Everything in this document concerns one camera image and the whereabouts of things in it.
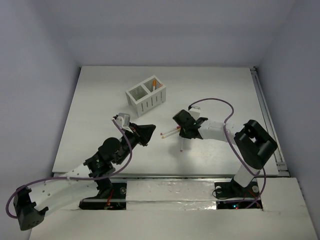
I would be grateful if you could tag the white foam front board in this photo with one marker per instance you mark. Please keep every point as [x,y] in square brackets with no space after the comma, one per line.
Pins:
[284,217]

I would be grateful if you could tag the orange capped white marker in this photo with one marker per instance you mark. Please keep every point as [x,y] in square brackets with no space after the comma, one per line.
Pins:
[154,85]

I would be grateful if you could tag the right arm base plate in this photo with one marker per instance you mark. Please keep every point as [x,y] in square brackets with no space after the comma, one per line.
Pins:
[229,190]

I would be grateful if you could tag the yellow capped white marker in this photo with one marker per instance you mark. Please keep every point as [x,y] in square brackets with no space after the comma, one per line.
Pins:
[170,134]

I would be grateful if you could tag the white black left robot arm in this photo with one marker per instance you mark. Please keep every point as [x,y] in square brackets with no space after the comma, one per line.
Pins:
[33,202]

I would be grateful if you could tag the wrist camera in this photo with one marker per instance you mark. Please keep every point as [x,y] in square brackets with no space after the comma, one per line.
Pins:
[122,120]
[194,111]

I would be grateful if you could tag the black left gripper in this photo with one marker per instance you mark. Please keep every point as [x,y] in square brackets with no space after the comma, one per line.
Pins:
[141,134]

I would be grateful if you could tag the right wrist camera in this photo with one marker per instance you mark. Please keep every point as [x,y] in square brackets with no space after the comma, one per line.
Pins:
[194,111]

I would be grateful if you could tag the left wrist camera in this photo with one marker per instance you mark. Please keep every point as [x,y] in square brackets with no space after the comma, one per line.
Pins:
[122,120]

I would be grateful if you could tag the white slotted stationery organizer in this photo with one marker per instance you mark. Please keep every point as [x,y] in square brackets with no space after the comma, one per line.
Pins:
[143,99]

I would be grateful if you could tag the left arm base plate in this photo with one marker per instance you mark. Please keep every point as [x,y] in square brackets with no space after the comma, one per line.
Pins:
[115,200]

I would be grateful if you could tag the aluminium side rail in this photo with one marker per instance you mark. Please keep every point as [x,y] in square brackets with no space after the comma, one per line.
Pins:
[279,158]

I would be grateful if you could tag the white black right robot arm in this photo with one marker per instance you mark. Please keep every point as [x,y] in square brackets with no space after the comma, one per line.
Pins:
[251,143]

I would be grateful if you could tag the pink capped white marker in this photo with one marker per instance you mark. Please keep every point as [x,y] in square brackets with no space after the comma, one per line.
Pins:
[170,131]

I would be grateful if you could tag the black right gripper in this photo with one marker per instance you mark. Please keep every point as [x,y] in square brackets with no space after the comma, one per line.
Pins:
[183,134]

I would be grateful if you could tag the magenta capped white marker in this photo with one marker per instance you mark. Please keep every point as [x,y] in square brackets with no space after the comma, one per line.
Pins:
[181,146]

